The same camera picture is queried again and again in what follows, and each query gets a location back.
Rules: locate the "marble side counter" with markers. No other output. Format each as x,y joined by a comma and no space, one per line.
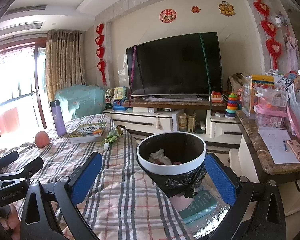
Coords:
263,156

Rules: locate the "pink plastic storage box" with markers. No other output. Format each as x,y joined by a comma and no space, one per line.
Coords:
271,107

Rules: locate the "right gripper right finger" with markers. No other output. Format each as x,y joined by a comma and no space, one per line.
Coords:
235,191

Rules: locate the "red heart knot decoration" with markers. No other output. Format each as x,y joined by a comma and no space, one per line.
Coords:
100,52

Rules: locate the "white rim trash bin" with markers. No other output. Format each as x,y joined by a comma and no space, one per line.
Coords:
181,180

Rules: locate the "white tissue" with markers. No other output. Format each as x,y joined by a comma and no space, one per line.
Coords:
159,158

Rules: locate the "toy phone red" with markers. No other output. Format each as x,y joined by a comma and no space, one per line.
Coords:
216,97

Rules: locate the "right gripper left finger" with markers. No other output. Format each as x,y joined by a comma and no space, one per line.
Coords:
72,190

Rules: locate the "teal booklet under bin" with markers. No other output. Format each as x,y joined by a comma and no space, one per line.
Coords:
203,203

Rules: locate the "white paper sheet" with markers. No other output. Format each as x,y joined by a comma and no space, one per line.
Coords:
275,141

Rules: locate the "purple thermos bottle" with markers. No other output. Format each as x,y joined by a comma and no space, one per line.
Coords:
57,117

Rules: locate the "beige curtain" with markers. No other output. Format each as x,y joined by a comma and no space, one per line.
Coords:
64,60

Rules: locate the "teal covered appliance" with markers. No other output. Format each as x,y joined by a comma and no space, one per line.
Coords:
79,100

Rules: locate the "green squeeze pouch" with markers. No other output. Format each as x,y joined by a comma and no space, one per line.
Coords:
111,137

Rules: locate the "white tv cabinet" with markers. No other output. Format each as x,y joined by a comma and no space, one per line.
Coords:
153,117

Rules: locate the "peach fruit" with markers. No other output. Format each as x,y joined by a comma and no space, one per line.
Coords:
41,139

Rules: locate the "rainbow stacking ring toy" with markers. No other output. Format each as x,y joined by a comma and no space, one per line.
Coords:
231,106

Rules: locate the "black television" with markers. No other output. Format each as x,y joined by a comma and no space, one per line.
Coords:
179,65

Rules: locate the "colourful children's book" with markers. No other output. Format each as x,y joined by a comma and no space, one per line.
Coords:
88,133

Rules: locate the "red heart decoration right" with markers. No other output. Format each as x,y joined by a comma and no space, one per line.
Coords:
273,46

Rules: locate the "left hand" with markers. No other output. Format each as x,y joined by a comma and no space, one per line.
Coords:
12,222

